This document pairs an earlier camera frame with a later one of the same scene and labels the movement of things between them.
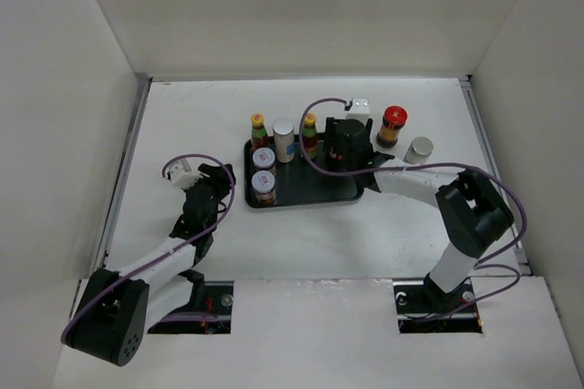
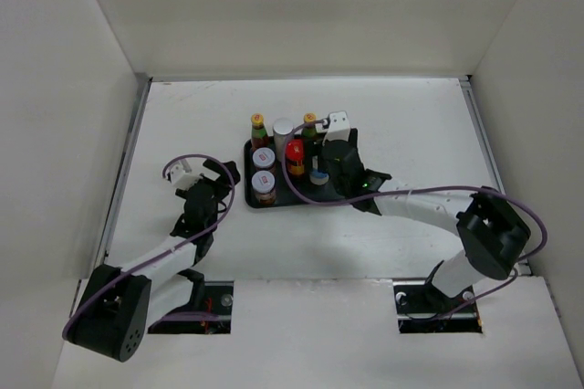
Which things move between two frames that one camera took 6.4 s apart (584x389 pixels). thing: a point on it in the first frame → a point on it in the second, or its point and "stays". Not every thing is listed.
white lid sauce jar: [263, 158] stays
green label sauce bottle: [259, 136] stays
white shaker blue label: [284, 131] stays
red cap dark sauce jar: [394, 117] → [295, 156]
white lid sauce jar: [263, 183] stays
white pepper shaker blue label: [419, 151] → [318, 178]
